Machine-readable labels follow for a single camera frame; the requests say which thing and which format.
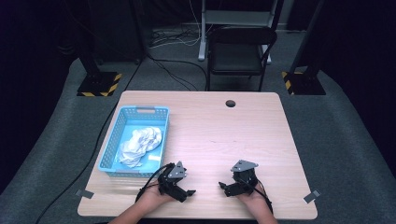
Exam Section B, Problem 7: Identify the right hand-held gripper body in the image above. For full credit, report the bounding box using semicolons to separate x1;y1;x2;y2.
230;159;260;197

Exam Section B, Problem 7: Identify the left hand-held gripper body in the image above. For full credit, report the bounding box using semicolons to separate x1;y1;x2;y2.
158;161;188;198

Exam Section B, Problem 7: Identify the white cloth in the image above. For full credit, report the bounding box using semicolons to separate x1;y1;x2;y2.
117;126;163;169

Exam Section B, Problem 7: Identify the blue plastic basket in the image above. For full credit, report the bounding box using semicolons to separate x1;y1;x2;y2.
97;105;171;178

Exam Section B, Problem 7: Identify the person's right hand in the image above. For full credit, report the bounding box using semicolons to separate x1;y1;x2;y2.
237;183;270;213

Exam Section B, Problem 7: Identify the person's left hand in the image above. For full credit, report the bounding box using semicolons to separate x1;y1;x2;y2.
141;186;176;209

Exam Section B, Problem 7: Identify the grey tape piece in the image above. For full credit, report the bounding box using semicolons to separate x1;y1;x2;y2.
303;189;322;204
74;189;95;200

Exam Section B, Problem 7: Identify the black stand with striped base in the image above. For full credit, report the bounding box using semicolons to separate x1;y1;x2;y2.
76;43;123;98
281;0;327;96

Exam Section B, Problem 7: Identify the black folding chair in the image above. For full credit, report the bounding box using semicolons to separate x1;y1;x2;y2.
205;25;278;92

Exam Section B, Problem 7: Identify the white metal stand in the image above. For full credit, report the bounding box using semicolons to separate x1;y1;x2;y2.
197;0;280;65

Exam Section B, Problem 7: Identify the dark cabinet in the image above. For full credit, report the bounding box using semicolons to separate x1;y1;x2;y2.
88;0;148;65

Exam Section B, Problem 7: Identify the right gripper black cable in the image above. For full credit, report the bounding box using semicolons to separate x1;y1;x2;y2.
246;178;274;215

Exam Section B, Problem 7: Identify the long black floor cable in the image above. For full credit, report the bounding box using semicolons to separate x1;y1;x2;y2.
35;54;148;224

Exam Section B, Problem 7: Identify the curved black floor cable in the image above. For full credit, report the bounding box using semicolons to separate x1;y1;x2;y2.
146;52;209;91

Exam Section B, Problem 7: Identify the bundle of floor cables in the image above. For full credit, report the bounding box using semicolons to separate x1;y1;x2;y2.
148;26;202;49

